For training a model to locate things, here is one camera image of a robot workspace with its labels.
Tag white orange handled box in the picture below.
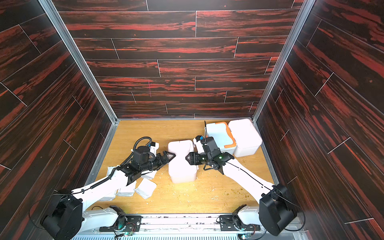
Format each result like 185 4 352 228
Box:
206 122 237 155

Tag pink medicine chest box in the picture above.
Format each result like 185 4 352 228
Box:
168 140 199 184

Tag white pink first aid box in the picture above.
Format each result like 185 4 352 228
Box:
229 119 262 158

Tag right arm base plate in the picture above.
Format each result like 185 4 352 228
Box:
216 215 261 232

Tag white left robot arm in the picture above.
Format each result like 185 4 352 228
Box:
40 137 176 240

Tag aluminium frame rail right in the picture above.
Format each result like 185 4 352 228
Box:
252 0 316 127

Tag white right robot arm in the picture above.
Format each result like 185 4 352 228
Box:
186 136 298 236

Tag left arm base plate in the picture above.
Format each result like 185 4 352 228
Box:
99 215 142 234

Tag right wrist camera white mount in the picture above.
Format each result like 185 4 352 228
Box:
193 135 205 154

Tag aluminium frame rail left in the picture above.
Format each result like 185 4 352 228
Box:
38 0 118 125

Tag aluminium frame rail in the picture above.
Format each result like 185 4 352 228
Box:
38 0 118 125
252 0 316 127

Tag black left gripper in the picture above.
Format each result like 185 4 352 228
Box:
139 151 176 174

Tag gauze clear packet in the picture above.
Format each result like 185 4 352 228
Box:
135 179 157 199
141 171 157 180

